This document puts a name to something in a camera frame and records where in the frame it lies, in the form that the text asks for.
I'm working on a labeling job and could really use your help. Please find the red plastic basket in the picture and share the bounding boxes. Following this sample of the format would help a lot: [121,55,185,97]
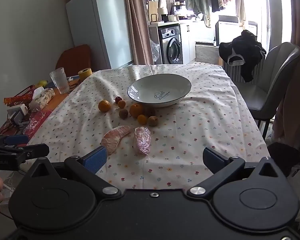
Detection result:
[4,85,35,107]

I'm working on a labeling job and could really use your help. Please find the white refrigerator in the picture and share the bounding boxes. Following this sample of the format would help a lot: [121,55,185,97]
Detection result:
[65,0,134,71]

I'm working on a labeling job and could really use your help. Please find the white ceramic bowl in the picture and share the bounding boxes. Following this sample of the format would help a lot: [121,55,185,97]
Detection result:
[127,74,192,108]

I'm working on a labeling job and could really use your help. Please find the brown wooden chair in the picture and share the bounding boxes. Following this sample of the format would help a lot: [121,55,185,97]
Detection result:
[56,44,91,77]

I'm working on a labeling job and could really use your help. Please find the silver washing machine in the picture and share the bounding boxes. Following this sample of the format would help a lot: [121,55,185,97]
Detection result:
[158,24,183,64]

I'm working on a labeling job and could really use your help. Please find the pomelo slice short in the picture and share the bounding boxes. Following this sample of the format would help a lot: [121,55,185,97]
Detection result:
[133,126,151,155]

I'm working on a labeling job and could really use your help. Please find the grey dining chair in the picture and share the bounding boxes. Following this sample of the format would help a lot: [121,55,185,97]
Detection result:
[235,42,300,138]

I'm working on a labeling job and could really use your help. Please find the yellow tape roll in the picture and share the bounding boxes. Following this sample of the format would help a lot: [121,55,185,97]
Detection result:
[78,68,93,82]

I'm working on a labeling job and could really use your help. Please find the large orange mandarin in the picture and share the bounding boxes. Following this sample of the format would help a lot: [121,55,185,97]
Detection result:
[129,103,144,119]

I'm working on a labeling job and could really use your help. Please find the clear drinking glass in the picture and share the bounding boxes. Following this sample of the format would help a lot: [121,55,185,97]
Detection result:
[50,67,70,94]

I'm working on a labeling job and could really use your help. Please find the pink brown curtain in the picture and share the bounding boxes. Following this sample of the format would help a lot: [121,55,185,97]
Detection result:
[126,0,153,65]

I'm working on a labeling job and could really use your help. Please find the floral white tablecloth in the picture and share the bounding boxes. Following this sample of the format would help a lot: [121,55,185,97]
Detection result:
[30,64,269,190]

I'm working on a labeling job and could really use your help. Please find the black clothes pile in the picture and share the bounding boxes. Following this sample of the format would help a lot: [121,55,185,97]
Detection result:
[218,30,267,83]

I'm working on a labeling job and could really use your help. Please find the floral tissue box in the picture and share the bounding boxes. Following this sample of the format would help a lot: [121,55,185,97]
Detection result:
[29,87,55,111]

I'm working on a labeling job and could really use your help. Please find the pomelo slice curved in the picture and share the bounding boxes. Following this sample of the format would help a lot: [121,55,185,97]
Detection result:
[101,126,132,155]

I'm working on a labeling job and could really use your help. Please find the small orange kumquat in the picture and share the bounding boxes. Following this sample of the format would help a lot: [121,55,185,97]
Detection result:
[117,100,126,109]
[137,114,148,125]

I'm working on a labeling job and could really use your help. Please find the green yellow fruit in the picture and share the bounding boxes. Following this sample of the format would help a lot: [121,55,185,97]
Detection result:
[35,80,48,88]

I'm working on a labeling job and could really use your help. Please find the brown longan fruit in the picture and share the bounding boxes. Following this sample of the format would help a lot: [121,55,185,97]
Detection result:
[119,109,128,119]
[148,116,159,127]

